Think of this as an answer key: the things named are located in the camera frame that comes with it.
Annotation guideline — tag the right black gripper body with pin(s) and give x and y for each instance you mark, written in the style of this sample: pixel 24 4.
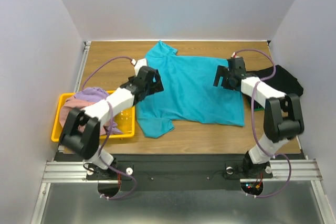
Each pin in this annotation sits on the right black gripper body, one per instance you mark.
pixel 220 76

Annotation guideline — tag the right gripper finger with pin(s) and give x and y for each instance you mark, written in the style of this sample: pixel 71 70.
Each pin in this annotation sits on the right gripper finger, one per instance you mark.
pixel 221 71
pixel 226 82

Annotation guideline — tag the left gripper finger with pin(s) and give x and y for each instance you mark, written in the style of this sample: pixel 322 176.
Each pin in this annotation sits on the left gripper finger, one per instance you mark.
pixel 157 85
pixel 143 94

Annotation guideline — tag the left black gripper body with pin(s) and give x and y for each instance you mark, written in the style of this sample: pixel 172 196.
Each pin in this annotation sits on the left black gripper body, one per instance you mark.
pixel 132 79

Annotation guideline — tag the teal t shirt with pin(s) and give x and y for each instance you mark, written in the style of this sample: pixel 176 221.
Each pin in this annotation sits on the teal t shirt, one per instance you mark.
pixel 189 93

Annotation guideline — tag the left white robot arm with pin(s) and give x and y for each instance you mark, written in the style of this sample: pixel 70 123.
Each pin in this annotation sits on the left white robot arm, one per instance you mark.
pixel 81 131

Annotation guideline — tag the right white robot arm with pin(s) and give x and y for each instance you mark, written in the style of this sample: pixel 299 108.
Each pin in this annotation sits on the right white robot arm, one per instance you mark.
pixel 283 118

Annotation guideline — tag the yellow plastic bin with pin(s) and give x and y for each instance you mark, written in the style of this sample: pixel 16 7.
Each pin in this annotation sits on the yellow plastic bin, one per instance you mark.
pixel 125 121

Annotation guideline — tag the lavender t shirt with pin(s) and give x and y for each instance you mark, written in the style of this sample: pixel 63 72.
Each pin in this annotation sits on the lavender t shirt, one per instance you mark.
pixel 94 95

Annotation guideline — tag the folded black t shirt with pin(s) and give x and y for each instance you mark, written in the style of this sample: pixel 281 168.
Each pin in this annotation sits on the folded black t shirt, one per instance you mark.
pixel 283 80

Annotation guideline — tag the pink t shirt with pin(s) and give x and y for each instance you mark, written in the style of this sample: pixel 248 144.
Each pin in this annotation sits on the pink t shirt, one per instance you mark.
pixel 77 101

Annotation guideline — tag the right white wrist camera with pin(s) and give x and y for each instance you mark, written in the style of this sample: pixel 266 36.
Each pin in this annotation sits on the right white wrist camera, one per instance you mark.
pixel 236 57

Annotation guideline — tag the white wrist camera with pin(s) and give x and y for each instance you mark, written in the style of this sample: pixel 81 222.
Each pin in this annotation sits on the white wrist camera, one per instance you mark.
pixel 236 57
pixel 138 64

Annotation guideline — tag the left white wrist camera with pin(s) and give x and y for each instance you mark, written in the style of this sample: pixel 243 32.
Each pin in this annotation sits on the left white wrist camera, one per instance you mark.
pixel 138 64

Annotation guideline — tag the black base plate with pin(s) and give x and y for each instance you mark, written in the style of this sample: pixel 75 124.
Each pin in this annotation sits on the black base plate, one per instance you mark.
pixel 155 172

